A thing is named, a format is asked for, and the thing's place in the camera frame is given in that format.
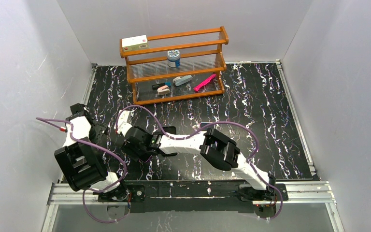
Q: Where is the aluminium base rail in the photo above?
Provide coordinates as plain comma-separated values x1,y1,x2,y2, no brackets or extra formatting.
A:
48,180,336,213

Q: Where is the grey blue stapler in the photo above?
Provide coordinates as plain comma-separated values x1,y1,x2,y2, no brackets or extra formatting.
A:
173,75,193,87

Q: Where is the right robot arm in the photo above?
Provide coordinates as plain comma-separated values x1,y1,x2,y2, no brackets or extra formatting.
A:
116,122,274,191

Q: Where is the black teal marker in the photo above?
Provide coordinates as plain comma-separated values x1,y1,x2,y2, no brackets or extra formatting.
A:
152,82,171,90

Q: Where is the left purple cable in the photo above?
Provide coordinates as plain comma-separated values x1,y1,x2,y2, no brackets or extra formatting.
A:
35,117,128,224

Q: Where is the pink white stapler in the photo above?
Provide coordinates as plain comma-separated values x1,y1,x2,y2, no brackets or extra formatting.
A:
157,85,170,96

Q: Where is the pink comb tool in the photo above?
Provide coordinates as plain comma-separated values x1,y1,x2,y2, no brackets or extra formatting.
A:
194,74,217,92

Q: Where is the white cardboard box on table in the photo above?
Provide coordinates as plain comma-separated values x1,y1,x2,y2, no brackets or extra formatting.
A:
114,110,133,136

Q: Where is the black phone case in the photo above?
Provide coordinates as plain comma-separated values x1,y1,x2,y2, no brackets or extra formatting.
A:
162,126,178,157

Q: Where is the orange wooden shelf rack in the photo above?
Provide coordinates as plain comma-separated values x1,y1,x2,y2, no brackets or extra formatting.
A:
119,26,229,105

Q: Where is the blue white jar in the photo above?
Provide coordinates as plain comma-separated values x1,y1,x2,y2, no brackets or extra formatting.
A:
167,49,181,68

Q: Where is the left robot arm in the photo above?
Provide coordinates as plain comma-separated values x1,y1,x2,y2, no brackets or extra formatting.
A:
54,103,120,192

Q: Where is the white box on shelf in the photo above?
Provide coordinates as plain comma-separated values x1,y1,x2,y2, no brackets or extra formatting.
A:
121,35,149,52

